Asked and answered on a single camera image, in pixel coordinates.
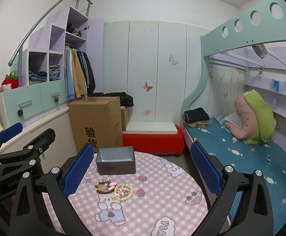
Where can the grey metal handrail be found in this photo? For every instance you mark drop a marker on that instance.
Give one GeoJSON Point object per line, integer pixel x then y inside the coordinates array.
{"type": "Point", "coordinates": [47, 17]}

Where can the pink plush toy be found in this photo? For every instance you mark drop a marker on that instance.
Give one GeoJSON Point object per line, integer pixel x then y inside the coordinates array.
{"type": "Point", "coordinates": [5, 88]}

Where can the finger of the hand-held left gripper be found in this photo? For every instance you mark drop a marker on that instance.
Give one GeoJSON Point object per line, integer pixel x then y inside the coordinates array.
{"type": "Point", "coordinates": [45, 136]}
{"type": "Point", "coordinates": [10, 129]}

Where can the mustard hanging coat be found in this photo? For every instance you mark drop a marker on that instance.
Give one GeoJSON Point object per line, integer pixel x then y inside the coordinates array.
{"type": "Point", "coordinates": [79, 76]}

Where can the grey hanging bag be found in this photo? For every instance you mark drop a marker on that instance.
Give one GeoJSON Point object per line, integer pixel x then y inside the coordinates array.
{"type": "Point", "coordinates": [258, 50]}

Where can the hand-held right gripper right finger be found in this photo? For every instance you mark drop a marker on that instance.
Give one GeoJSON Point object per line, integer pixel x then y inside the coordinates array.
{"type": "Point", "coordinates": [205, 170]}

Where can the clothes on shelf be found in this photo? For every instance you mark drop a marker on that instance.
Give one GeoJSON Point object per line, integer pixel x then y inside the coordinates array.
{"type": "Point", "coordinates": [74, 30]}

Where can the pinecone drawer ornament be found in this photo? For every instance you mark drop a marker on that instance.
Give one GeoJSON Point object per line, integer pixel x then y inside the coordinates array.
{"type": "Point", "coordinates": [20, 112]}
{"type": "Point", "coordinates": [57, 99]}

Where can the large cardboard box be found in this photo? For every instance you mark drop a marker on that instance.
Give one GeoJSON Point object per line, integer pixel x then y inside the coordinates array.
{"type": "Point", "coordinates": [96, 123]}

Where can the pink pillow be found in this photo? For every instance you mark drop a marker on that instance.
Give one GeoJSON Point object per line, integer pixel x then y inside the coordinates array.
{"type": "Point", "coordinates": [241, 118]}

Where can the black bag behind box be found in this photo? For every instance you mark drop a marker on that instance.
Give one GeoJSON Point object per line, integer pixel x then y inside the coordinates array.
{"type": "Point", "coordinates": [124, 99]}

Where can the pale pink butterfly sticker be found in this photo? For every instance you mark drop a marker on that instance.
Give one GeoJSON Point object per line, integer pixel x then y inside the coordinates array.
{"type": "Point", "coordinates": [146, 112]}

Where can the light blue hanging garment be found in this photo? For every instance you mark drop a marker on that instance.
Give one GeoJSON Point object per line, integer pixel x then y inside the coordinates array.
{"type": "Point", "coordinates": [69, 78]}

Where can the folded dark jeans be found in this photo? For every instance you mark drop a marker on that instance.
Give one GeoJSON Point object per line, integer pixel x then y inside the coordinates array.
{"type": "Point", "coordinates": [37, 77]}

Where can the red strawberry plush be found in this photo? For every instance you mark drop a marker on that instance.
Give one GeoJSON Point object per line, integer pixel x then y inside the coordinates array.
{"type": "Point", "coordinates": [10, 82]}

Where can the white pillow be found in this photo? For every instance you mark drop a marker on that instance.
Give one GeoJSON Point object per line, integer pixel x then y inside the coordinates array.
{"type": "Point", "coordinates": [232, 119]}

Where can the green blanket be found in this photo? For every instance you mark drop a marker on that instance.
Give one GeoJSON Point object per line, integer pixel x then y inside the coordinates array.
{"type": "Point", "coordinates": [259, 118]}

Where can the small cardboard box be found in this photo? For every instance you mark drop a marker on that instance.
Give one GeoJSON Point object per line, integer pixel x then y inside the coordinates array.
{"type": "Point", "coordinates": [126, 118]}

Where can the pink checked bear tablecloth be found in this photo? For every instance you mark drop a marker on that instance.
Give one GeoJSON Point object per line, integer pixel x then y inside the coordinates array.
{"type": "Point", "coordinates": [157, 191]}

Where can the folded light jeans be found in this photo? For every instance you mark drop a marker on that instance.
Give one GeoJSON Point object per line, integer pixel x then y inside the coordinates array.
{"type": "Point", "coordinates": [54, 72]}

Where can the white wardrobe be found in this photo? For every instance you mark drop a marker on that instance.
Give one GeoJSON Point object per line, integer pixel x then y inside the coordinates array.
{"type": "Point", "coordinates": [143, 54]}

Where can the blue wall hook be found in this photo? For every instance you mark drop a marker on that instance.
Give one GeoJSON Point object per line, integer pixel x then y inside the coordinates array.
{"type": "Point", "coordinates": [276, 84]}

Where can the red butterfly sticker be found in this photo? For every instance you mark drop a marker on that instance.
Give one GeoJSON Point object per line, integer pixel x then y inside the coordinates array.
{"type": "Point", "coordinates": [147, 86]}

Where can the dark hanging jackets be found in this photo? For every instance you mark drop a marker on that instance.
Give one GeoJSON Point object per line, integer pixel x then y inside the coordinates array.
{"type": "Point", "coordinates": [90, 73]}

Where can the teal bunk bed frame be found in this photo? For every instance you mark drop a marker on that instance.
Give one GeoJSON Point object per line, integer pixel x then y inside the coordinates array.
{"type": "Point", "coordinates": [231, 39]}

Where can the curved white cabinet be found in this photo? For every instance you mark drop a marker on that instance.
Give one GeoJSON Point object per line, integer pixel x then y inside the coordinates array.
{"type": "Point", "coordinates": [59, 125]}

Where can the teal drawer cabinet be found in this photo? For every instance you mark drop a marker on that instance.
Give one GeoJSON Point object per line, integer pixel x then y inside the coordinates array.
{"type": "Point", "coordinates": [34, 95]}

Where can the blue candy print bed sheet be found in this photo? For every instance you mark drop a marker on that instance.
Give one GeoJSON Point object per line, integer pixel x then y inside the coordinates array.
{"type": "Point", "coordinates": [243, 159]}

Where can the beige butterfly sticker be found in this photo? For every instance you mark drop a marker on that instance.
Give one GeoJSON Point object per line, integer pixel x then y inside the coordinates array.
{"type": "Point", "coordinates": [173, 59]}

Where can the purple stair cabinet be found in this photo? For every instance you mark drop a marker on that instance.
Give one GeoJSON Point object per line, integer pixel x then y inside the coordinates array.
{"type": "Point", "coordinates": [57, 35]}

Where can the grey rectangular storage box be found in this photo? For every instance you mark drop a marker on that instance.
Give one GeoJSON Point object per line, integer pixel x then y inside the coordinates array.
{"type": "Point", "coordinates": [115, 163]}

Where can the tan folded cloth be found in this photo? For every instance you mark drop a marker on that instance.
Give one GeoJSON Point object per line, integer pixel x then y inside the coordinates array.
{"type": "Point", "coordinates": [199, 125]}

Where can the dark folded clothes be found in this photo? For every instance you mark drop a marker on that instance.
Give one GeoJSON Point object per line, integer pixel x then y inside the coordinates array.
{"type": "Point", "coordinates": [197, 114]}

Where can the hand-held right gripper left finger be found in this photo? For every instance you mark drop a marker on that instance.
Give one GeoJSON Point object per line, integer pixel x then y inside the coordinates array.
{"type": "Point", "coordinates": [77, 170]}

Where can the red ottoman with white top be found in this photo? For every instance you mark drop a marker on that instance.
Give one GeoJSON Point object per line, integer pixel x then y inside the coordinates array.
{"type": "Point", "coordinates": [152, 141]}

